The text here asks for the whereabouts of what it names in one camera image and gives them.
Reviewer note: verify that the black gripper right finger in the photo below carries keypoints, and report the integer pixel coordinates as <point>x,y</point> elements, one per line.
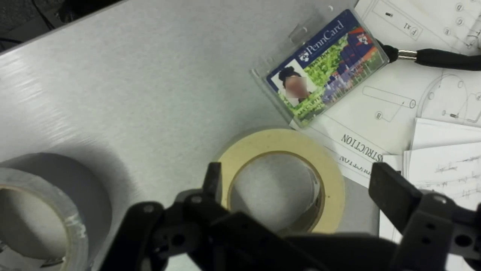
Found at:
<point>437,230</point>

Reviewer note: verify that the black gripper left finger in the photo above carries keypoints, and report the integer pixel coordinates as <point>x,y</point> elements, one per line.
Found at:
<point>175,235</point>

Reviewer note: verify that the cream masking tape roll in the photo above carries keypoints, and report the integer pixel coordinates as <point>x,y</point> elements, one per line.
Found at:
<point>332,180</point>

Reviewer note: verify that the white printed paper sheet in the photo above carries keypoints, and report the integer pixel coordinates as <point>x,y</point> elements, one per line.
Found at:
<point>446,170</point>

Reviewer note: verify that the white instruction paper sheet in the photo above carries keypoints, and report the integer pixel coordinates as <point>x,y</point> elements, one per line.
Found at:
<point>381,99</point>

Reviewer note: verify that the plastic ID card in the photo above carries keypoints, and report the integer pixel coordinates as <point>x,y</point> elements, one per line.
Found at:
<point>326,64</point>

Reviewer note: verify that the white drawing paper sheet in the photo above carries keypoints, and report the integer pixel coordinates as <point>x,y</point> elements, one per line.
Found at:
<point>431,19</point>

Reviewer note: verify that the grey duct tape roll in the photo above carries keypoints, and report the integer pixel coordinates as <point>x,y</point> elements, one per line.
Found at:
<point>76,220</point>

